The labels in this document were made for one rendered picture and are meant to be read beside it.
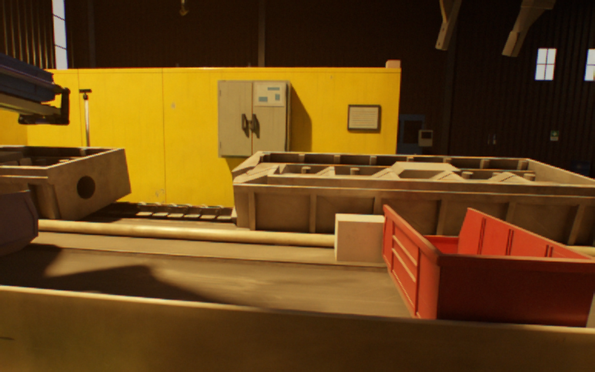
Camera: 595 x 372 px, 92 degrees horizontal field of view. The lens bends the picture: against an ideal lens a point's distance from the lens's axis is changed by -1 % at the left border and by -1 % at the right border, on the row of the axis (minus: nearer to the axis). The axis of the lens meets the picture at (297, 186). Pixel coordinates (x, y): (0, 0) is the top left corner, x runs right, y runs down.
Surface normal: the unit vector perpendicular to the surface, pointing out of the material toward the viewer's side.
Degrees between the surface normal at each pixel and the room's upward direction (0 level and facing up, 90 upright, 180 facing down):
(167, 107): 90
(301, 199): 100
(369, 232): 90
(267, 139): 90
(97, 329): 92
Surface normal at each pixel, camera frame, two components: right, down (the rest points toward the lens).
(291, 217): -0.10, 0.29
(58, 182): 1.00, 0.04
